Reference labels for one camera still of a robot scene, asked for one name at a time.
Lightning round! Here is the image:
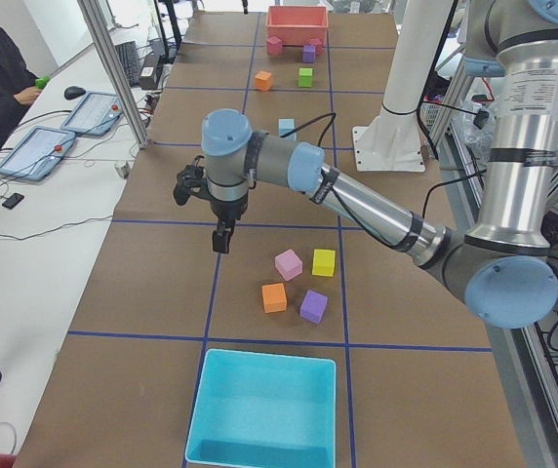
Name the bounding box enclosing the magenta foam block left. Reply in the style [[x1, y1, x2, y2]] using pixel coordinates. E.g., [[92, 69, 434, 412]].
[[308, 38, 324, 57]]

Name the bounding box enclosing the green foam block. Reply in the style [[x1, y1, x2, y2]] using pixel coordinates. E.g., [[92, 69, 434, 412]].
[[298, 67, 313, 88]]

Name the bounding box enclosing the yellow foam block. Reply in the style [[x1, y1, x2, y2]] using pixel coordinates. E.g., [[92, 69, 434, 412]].
[[312, 249, 336, 277]]

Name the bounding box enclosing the teach pendant far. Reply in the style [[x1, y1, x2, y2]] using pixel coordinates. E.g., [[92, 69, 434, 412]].
[[60, 92, 122, 137]]

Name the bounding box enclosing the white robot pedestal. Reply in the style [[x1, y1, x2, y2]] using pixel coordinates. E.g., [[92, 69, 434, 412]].
[[352, 0, 457, 173]]

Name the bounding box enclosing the black smartphone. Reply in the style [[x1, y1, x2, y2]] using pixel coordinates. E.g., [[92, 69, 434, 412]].
[[2, 193, 24, 210]]

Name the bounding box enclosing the aluminium frame post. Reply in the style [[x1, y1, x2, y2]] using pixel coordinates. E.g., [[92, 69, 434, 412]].
[[77, 0, 149, 149]]

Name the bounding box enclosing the light blue foam block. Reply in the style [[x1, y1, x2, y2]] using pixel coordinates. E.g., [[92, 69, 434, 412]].
[[278, 118, 295, 135], [279, 129, 297, 141]]

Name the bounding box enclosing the purple foam block near pink bin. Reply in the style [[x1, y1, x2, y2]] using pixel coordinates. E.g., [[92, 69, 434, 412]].
[[301, 44, 317, 63]]

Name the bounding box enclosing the pink plastic bin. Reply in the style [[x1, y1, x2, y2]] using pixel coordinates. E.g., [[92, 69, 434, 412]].
[[265, 6, 329, 46]]

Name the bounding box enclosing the black keyboard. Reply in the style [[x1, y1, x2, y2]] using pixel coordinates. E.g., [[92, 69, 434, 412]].
[[114, 41, 141, 87]]

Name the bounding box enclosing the magenta foam block right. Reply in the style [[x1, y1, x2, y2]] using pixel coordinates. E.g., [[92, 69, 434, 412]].
[[266, 36, 283, 56]]

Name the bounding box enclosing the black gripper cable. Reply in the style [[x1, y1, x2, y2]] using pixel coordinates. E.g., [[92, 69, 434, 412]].
[[278, 112, 490, 245]]

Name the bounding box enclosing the orange foam block near blue bin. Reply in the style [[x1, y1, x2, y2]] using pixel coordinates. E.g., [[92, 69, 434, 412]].
[[261, 283, 288, 314]]

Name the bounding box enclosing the magenta foam block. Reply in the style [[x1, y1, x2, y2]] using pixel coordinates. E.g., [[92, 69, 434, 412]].
[[266, 36, 283, 56], [308, 38, 324, 57]]

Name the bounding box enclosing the orange foam block near pink bin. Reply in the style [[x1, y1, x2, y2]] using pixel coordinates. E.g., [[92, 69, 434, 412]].
[[254, 70, 274, 92]]

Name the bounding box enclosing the teach pendant near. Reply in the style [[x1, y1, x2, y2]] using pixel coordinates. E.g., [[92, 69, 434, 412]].
[[0, 126, 76, 181]]

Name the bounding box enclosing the pink foam block near blue bin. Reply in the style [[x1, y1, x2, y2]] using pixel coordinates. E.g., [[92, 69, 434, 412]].
[[274, 249, 302, 281]]

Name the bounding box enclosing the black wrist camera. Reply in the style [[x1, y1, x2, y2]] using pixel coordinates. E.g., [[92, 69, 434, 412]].
[[173, 155, 210, 206]]

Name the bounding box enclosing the purple foam block near blue bin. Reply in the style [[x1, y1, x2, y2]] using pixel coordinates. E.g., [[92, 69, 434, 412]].
[[299, 290, 328, 324]]

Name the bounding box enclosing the black computer mouse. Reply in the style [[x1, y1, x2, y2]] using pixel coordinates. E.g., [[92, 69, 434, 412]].
[[63, 86, 87, 100]]

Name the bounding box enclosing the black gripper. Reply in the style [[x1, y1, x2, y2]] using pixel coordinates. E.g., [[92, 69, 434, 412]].
[[210, 195, 249, 254]]

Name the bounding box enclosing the blue plastic bin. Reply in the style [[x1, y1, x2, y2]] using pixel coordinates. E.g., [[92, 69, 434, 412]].
[[185, 349, 337, 467]]

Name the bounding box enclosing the teach pendant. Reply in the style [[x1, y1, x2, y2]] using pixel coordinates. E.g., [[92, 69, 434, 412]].
[[60, 92, 122, 137], [0, 126, 76, 181]]

